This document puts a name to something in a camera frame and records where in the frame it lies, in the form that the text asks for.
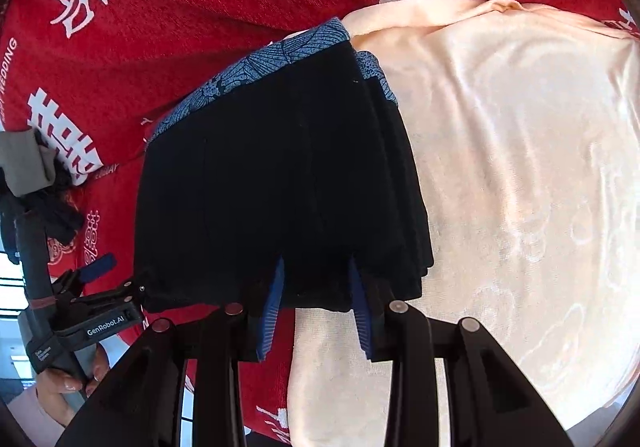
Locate red blanket with white characters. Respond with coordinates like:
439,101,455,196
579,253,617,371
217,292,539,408
0,0,640,445

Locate dark clothes pile with grey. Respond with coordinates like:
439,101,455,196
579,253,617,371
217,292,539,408
1,129,85,265

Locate black pants with patterned waistband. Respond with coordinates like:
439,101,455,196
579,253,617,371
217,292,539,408
133,16,435,314

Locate cream satin cloth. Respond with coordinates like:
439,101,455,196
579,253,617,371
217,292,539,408
286,0,640,447

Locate person's left hand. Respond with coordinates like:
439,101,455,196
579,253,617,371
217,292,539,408
36,344,111,427

